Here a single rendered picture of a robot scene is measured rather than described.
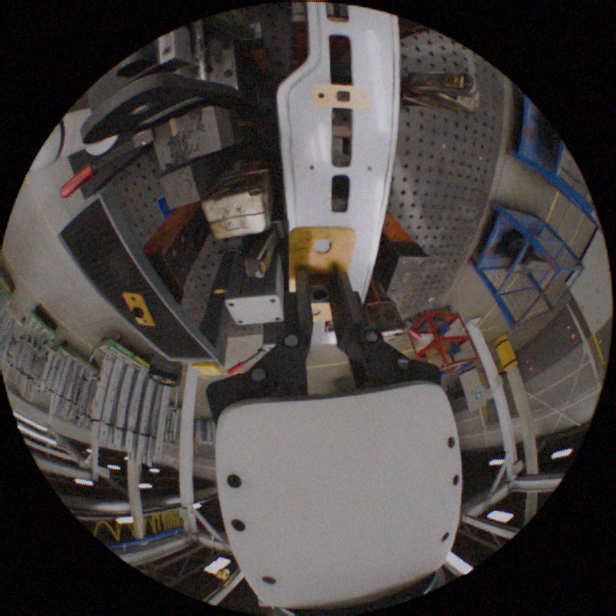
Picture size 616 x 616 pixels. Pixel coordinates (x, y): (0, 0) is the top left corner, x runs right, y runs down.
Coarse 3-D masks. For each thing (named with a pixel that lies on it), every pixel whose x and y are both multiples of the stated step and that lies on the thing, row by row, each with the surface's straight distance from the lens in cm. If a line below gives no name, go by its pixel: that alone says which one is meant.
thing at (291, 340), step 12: (288, 336) 9; (300, 336) 9; (288, 348) 9; (300, 348) 9; (288, 360) 9; (300, 360) 9; (288, 372) 8; (300, 372) 8; (288, 384) 8; (300, 384) 8
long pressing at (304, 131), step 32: (320, 32) 37; (352, 32) 38; (384, 32) 41; (320, 64) 35; (352, 64) 36; (384, 64) 38; (288, 96) 33; (384, 96) 36; (288, 128) 32; (320, 128) 33; (352, 128) 34; (384, 128) 36; (288, 160) 33; (320, 160) 33; (352, 160) 34; (384, 160) 36; (288, 192) 34; (320, 192) 35; (352, 192) 36; (384, 192) 38; (288, 224) 37; (320, 224) 37; (352, 224) 39
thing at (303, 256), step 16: (304, 240) 11; (336, 240) 11; (352, 240) 11; (304, 256) 12; (320, 256) 12; (336, 256) 12; (352, 256) 12; (320, 272) 12; (320, 288) 12; (320, 304) 15; (320, 320) 16
